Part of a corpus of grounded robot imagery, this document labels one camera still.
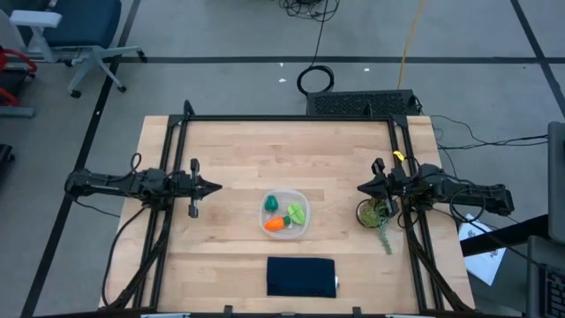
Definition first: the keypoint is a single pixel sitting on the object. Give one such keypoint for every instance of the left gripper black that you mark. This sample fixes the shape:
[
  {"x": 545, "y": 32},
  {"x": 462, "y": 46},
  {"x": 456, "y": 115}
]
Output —
[{"x": 194, "y": 187}]

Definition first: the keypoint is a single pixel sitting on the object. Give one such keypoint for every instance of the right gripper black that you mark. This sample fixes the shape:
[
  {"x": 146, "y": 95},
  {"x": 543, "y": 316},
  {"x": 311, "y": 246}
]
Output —
[{"x": 390, "y": 186}]

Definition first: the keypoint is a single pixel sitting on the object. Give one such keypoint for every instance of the dark green toy vegetable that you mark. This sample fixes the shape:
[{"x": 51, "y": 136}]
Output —
[{"x": 271, "y": 204}]

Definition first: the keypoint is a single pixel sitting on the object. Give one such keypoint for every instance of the orange toy carrot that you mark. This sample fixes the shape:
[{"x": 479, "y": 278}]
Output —
[{"x": 274, "y": 224}]

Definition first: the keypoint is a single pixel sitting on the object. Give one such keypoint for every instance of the light green toy vegetable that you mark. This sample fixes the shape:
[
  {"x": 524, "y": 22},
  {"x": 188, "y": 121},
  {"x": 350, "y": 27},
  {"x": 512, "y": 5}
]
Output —
[{"x": 297, "y": 214}]

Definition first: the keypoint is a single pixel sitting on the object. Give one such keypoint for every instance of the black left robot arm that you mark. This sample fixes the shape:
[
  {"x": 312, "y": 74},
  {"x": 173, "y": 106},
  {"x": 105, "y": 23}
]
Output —
[{"x": 110, "y": 185}]

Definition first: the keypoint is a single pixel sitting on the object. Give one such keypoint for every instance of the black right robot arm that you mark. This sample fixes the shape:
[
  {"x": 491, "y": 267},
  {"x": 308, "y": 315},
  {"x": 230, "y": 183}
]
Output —
[{"x": 468, "y": 192}]

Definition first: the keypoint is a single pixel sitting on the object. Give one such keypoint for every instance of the clear plastic tupperware container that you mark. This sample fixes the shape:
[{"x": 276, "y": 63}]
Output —
[{"x": 287, "y": 196}]

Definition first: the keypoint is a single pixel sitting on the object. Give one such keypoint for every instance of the potted succulent plant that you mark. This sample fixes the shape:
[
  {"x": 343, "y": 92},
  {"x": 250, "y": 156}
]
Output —
[{"x": 370, "y": 214}]

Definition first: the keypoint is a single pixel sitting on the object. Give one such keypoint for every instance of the yellow tag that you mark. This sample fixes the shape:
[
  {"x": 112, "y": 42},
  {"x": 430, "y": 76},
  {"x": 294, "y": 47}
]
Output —
[{"x": 398, "y": 155}]

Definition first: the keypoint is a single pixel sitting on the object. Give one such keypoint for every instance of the black computer case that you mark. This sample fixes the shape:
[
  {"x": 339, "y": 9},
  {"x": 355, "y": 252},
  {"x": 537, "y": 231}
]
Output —
[{"x": 353, "y": 103}]

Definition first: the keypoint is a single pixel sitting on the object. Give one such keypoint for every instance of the folded navy blue cloth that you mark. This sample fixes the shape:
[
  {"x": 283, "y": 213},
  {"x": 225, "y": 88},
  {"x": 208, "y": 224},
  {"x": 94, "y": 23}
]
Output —
[{"x": 300, "y": 277}]

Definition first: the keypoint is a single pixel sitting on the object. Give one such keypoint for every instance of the black table clamp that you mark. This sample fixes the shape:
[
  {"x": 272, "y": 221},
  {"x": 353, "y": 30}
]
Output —
[
  {"x": 228, "y": 310},
  {"x": 357, "y": 311}
]

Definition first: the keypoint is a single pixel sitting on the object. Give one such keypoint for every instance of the white paper sheet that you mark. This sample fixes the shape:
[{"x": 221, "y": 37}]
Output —
[{"x": 485, "y": 265}]

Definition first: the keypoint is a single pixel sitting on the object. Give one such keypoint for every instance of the black slanted bar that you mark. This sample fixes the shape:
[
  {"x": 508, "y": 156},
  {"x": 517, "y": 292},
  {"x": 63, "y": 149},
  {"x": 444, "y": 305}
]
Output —
[{"x": 507, "y": 234}]

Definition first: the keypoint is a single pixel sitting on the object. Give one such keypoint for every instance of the grey monitor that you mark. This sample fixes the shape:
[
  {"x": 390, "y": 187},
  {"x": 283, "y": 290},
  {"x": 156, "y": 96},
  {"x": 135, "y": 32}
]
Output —
[{"x": 557, "y": 176}]

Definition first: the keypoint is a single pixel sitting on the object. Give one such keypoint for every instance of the dark keyboard desk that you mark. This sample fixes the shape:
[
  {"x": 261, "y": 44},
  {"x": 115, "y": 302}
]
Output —
[{"x": 547, "y": 274}]

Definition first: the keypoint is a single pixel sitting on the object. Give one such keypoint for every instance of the blue office chair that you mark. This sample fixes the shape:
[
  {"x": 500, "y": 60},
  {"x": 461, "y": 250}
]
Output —
[{"x": 79, "y": 22}]

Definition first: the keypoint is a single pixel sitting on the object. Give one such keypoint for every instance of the black metal table frame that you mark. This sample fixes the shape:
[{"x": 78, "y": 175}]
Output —
[{"x": 287, "y": 118}]

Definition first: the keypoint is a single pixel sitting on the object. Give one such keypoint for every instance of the red tube frame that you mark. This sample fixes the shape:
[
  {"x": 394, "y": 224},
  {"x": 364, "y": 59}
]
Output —
[{"x": 22, "y": 56}]

